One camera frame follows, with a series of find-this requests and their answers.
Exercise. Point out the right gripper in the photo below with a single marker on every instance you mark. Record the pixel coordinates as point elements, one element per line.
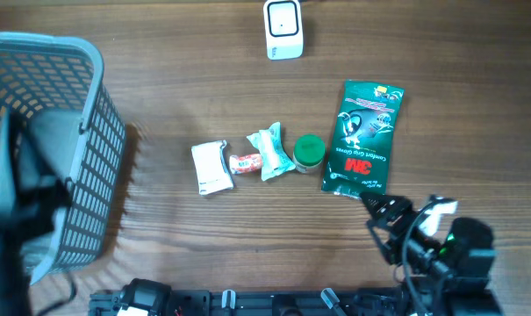
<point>397,207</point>

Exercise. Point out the green glove package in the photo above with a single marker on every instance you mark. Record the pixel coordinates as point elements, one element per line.
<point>360,153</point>

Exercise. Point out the green lid seasoning jar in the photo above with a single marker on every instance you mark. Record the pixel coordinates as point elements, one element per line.
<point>309,153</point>

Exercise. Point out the light green wipes packet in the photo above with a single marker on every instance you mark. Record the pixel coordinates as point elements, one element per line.
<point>269,144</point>

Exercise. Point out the orange snack packet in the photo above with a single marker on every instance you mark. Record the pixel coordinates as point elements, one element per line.
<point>245,164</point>

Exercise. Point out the white foil pouch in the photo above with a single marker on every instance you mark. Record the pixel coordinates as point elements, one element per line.
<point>212,173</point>

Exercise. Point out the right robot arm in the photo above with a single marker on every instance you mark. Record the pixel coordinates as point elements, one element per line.
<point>448,277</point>

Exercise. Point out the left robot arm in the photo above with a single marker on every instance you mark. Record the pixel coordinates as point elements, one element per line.
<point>30,193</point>

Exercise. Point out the white barcode scanner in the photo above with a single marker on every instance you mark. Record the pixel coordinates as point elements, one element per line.
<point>283,29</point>

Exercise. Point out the grey plastic mesh basket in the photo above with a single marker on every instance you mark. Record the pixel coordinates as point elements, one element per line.
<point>55,85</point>

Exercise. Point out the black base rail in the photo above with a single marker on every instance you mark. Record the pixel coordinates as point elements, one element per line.
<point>143,297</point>

